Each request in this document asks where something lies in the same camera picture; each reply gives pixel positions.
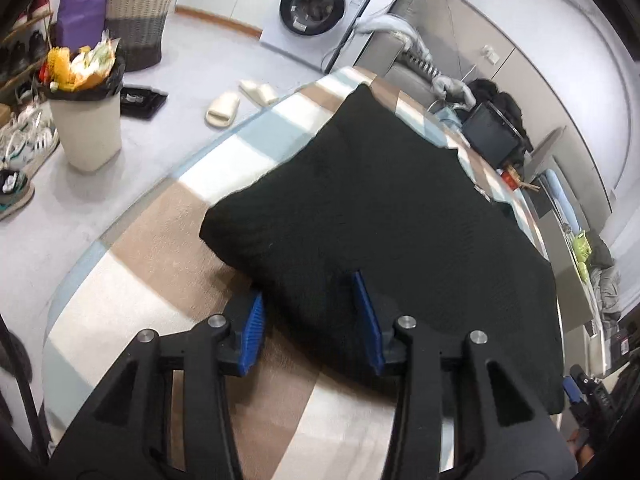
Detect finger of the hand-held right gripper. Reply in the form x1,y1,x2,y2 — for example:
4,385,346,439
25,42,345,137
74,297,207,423
562,365,616,448

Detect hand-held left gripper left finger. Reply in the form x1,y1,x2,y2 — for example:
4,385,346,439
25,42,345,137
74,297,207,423
47,290,266,480

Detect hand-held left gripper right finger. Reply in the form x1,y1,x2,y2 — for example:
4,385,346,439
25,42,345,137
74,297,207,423
350,271,578,480

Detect black knit sweater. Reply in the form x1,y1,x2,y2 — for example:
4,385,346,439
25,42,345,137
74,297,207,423
199,84,566,416

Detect grey upholstered bench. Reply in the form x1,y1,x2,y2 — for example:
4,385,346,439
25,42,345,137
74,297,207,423
530,127,618,376

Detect dark grey cloth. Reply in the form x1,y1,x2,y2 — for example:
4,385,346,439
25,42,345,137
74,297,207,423
590,240,623,322

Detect checked beige blue blanket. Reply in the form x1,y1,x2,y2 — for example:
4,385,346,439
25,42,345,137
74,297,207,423
42,62,551,480

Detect yellow green toy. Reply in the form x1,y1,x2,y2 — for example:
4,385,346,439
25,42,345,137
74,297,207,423
570,230,596,283

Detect folded light blue cloths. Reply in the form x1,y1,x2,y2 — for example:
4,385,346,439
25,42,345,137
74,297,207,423
542,167,581,231

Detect red snack packet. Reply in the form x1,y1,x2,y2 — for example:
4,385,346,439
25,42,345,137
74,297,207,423
502,165,527,192

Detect cream slipper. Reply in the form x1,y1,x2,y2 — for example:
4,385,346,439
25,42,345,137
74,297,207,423
239,79,279,107
205,91,242,128

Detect grey crumpled garment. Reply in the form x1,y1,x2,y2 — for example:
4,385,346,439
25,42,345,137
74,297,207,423
430,75,473,108

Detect black plastic tray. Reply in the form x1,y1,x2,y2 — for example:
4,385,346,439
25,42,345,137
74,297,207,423
120,86,168,121

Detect black jacket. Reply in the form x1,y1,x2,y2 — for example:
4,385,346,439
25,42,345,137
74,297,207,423
467,79,533,151

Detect cream trash bin black liner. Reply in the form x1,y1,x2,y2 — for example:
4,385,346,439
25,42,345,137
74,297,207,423
37,52,126,172

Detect houndstooth cloth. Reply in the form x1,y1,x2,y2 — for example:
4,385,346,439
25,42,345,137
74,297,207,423
405,45,441,78

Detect grey sofa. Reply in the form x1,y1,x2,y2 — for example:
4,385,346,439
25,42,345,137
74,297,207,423
352,0,476,106

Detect black teal sneaker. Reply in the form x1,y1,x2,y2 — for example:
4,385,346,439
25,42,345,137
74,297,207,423
0,169,36,221

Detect light blue cloth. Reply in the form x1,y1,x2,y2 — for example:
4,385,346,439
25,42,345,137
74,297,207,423
357,12,436,61

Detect white sneakers pair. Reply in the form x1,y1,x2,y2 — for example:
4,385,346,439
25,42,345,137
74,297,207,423
0,105,60,171

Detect white washing machine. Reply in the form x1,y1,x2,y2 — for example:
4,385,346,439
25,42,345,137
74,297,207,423
259,0,386,73

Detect crumpled yellow wrappers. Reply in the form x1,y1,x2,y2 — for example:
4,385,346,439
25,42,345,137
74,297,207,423
40,32,118,92

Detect woven two-tone basket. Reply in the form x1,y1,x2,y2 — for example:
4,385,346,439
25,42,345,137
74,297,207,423
106,0,176,72

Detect wooden shoe rack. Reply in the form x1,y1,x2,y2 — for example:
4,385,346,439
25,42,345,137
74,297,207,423
0,7,56,106

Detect purple bag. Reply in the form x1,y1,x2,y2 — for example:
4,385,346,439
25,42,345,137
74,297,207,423
54,0,112,53

